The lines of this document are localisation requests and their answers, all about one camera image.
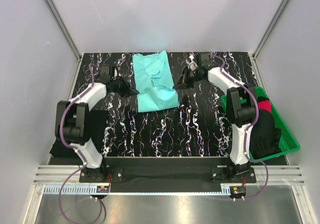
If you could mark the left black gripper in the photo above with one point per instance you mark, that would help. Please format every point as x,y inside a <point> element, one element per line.
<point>128,91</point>

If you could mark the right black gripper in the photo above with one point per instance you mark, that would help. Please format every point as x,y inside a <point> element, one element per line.
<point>186,84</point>

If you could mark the turquoise t shirt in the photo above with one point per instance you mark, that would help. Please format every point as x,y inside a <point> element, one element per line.
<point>154,81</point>

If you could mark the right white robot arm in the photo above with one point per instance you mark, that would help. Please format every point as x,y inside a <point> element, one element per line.
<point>242,110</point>

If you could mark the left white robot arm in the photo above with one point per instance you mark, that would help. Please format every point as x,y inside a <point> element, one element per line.
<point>73,124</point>

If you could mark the folded black t shirt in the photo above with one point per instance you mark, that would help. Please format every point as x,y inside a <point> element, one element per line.
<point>98,124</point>

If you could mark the red t shirt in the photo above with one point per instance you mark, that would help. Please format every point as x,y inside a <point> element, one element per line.
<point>265,104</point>

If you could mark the black t shirt in bin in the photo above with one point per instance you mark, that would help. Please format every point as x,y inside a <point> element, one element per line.
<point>265,136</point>

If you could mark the green plastic bin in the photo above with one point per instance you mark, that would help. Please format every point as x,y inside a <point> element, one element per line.
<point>287,143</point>

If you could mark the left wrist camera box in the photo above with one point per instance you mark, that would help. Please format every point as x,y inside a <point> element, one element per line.
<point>107,73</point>

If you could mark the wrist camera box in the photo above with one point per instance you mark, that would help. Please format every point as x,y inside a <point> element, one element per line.
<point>200,61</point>
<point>107,73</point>

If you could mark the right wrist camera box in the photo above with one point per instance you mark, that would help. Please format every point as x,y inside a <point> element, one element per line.
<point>200,61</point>

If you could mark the left aluminium corner post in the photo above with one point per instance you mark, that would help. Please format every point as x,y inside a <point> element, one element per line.
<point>60,23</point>

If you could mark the aluminium corner post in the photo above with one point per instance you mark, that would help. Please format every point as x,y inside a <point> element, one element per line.
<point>60,23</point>
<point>271,26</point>

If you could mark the aluminium frame rail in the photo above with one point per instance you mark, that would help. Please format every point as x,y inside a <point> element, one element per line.
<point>64,179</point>

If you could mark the right aluminium corner post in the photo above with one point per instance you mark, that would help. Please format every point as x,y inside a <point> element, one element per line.
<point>271,26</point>

